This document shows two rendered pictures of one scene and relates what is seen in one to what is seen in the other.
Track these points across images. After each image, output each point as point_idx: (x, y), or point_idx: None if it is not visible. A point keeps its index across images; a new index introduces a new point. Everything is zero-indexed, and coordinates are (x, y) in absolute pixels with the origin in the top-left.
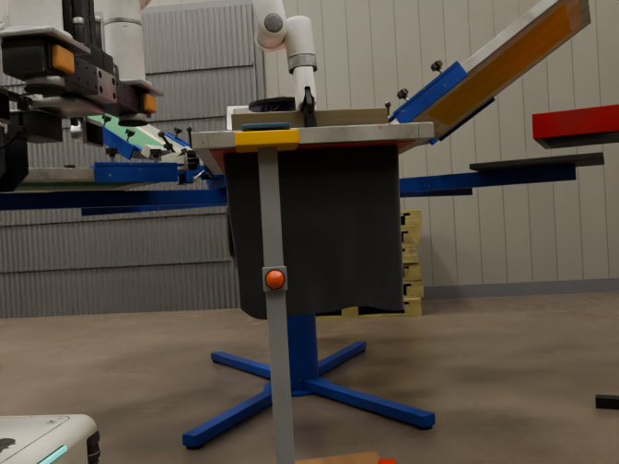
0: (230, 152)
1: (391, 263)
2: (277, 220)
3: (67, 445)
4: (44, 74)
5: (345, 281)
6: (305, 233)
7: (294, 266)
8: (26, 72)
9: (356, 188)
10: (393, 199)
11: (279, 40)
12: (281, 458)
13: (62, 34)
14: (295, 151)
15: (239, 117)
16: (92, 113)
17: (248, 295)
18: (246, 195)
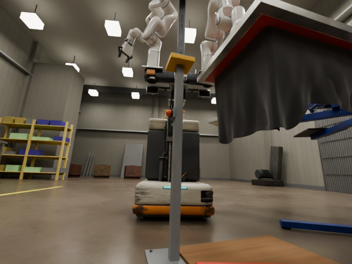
0: (215, 78)
1: (267, 98)
2: (175, 90)
3: (189, 187)
4: (147, 77)
5: (250, 117)
6: (233, 99)
7: (230, 116)
8: (145, 78)
9: (250, 64)
10: (266, 57)
11: (225, 25)
12: (171, 192)
13: (146, 66)
14: (229, 64)
15: None
16: (185, 85)
17: (219, 133)
18: (218, 92)
